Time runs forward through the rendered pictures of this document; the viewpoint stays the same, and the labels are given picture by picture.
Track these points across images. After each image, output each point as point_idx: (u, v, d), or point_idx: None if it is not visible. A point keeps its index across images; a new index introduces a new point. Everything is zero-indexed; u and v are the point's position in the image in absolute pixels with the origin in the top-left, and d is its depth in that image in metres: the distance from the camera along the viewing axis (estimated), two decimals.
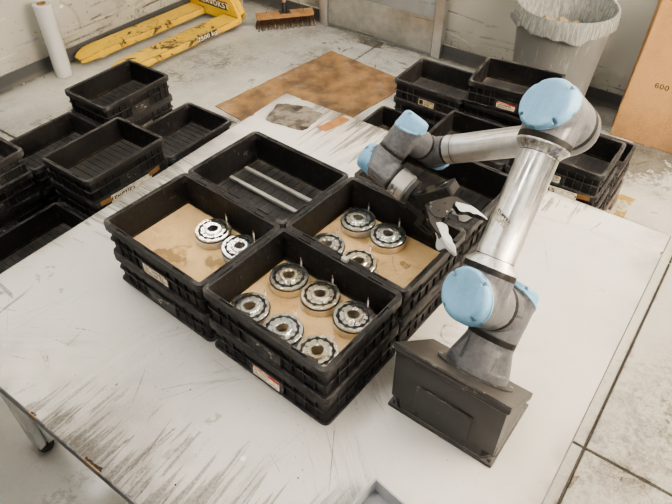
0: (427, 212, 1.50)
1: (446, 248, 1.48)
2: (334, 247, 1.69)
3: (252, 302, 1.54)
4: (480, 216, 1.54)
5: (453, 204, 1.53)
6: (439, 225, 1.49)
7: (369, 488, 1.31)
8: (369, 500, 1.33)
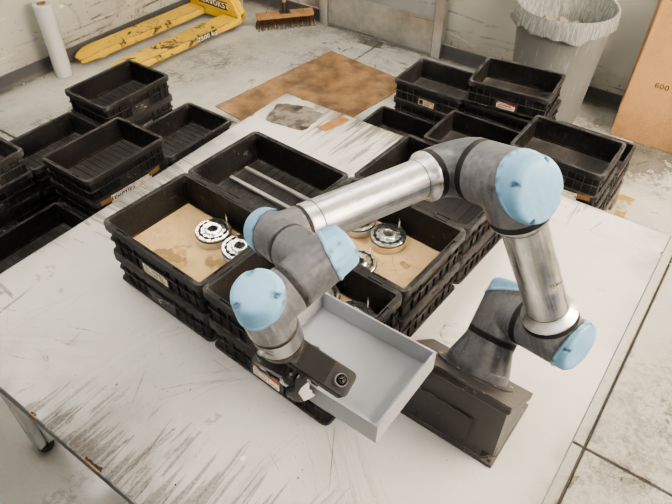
0: (290, 385, 0.97)
1: None
2: None
3: None
4: (316, 387, 1.09)
5: None
6: (301, 391, 1.03)
7: (315, 300, 1.25)
8: (317, 316, 1.27)
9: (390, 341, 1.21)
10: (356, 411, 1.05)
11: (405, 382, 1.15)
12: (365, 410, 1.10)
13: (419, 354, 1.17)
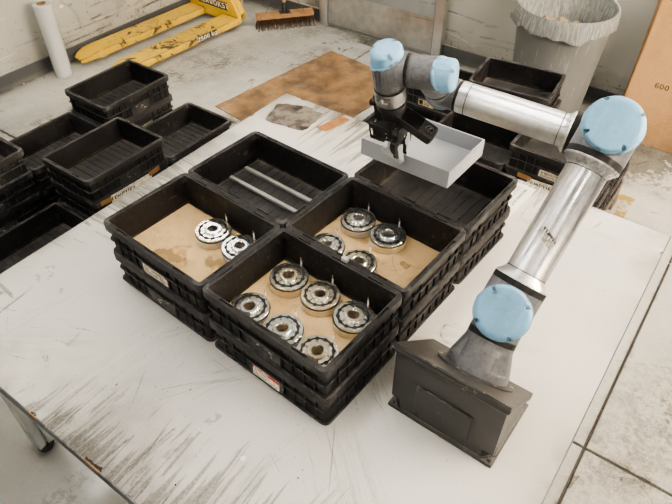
0: (394, 136, 1.49)
1: (396, 162, 1.60)
2: (334, 247, 1.69)
3: (252, 302, 1.54)
4: None
5: (407, 131, 1.55)
6: (399, 149, 1.54)
7: None
8: None
9: (451, 139, 1.72)
10: (434, 165, 1.56)
11: None
12: None
13: (472, 144, 1.69)
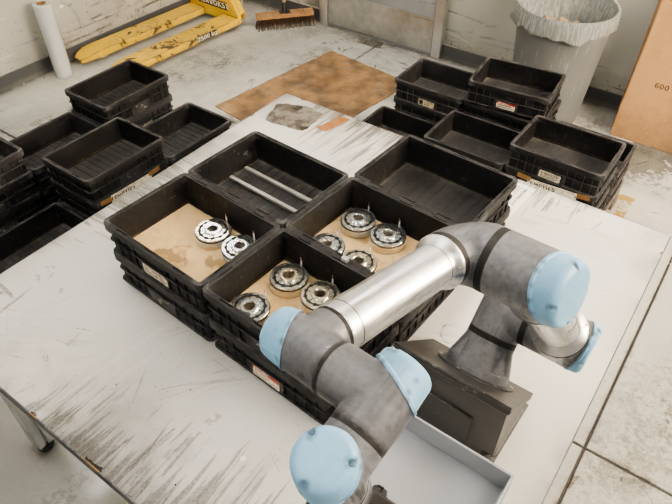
0: None
1: None
2: (334, 247, 1.69)
3: (252, 302, 1.54)
4: None
5: None
6: None
7: None
8: None
9: (456, 455, 1.03)
10: None
11: None
12: None
13: (492, 474, 0.99)
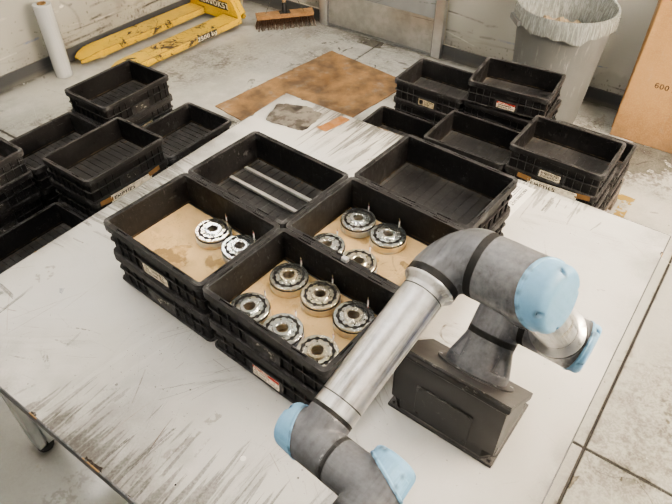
0: None
1: None
2: (334, 247, 1.69)
3: (252, 302, 1.54)
4: None
5: None
6: None
7: None
8: None
9: None
10: None
11: None
12: None
13: None
